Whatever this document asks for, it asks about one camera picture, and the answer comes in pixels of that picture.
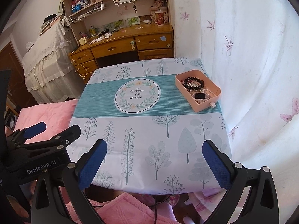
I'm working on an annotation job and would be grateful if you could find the pink strap smartwatch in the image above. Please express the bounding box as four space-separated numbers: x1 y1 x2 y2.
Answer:
193 93 210 104

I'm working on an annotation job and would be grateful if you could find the white pearl necklace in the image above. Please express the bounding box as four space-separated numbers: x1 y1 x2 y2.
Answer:
195 87 217 99

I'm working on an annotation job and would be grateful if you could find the black bead bracelet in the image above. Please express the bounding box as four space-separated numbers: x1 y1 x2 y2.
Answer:
182 76 205 92

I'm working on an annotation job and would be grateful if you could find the pink quilted blanket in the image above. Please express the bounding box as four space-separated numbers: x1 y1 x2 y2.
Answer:
14 99 183 224

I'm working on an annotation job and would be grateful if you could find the lace-covered furniture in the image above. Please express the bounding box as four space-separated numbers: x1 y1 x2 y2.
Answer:
21 22 85 104

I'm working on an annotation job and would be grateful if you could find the tree-print tablecloth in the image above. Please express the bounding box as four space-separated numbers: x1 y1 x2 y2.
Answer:
67 58 231 196

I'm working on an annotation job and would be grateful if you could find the wooden desk with drawers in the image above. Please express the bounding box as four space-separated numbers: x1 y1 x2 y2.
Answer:
69 24 174 83

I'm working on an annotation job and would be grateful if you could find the pink paper tray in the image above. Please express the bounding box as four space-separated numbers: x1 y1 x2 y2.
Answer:
175 70 221 113

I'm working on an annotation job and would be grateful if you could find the wooden bookshelf hutch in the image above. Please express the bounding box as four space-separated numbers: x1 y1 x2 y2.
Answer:
62 0 168 43

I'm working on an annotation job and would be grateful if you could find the red patterned cup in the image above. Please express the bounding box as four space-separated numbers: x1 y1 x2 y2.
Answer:
155 10 164 26

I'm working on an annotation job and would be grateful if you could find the white floral curtain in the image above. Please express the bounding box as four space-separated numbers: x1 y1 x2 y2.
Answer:
170 0 298 223

